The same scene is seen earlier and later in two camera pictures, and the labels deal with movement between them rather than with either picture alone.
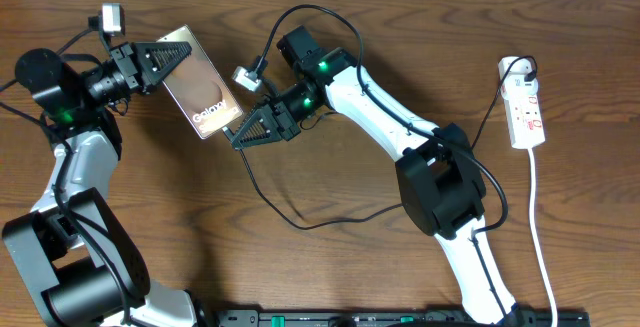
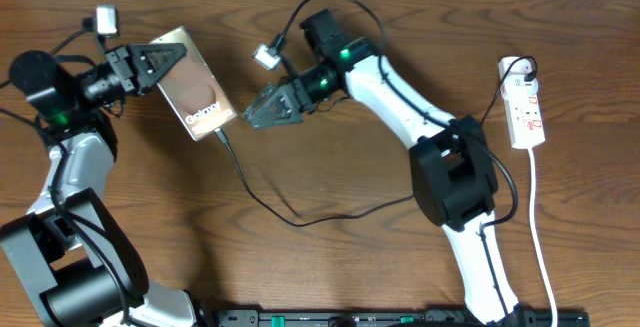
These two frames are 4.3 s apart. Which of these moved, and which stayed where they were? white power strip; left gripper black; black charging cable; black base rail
Moved: black charging cable
Stayed: white power strip; left gripper black; black base rail
